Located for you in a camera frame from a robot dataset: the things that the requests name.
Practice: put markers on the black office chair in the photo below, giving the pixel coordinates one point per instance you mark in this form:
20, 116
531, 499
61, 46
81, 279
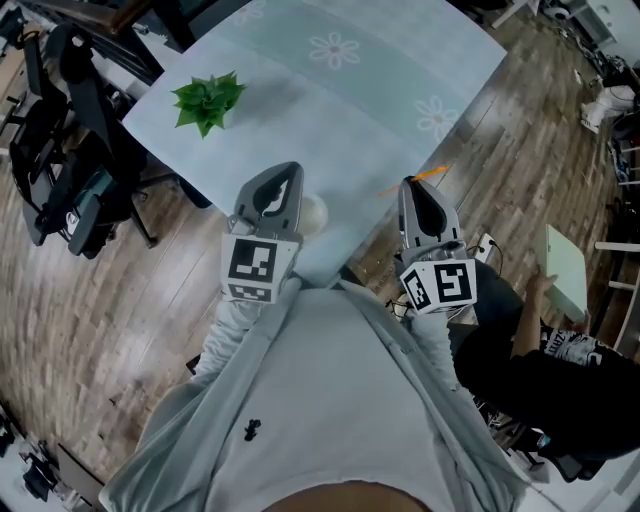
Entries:
85, 215

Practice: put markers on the green plant in white pot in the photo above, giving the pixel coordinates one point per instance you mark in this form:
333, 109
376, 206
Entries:
207, 102

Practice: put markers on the white board panel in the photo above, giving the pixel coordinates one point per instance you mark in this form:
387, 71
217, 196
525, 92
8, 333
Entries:
565, 270

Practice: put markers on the light blue floral tablecloth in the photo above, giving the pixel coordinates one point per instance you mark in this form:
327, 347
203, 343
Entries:
325, 125

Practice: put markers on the person's right forearm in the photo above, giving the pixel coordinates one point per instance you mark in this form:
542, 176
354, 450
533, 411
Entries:
432, 345

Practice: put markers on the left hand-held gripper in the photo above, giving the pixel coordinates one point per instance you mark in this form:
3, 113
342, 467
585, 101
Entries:
252, 265

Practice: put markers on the white and black round device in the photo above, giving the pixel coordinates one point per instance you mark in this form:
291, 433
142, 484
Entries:
557, 11

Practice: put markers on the white power strip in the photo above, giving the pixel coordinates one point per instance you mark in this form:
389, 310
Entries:
486, 248

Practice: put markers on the person's torso in gray clothing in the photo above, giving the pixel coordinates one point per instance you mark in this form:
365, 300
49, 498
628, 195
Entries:
320, 400

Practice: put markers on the small black box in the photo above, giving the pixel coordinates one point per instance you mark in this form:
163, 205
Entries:
194, 366

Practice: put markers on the white cup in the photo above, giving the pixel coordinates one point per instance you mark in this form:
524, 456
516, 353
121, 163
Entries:
315, 212

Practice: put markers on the person's left forearm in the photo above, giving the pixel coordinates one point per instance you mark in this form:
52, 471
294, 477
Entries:
225, 340

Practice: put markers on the white wooden stool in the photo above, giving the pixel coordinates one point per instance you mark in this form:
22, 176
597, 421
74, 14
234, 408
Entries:
627, 300

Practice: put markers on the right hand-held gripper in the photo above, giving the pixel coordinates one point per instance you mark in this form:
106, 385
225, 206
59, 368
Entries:
445, 285

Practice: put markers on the orange star stirrer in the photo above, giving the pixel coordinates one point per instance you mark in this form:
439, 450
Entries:
430, 173

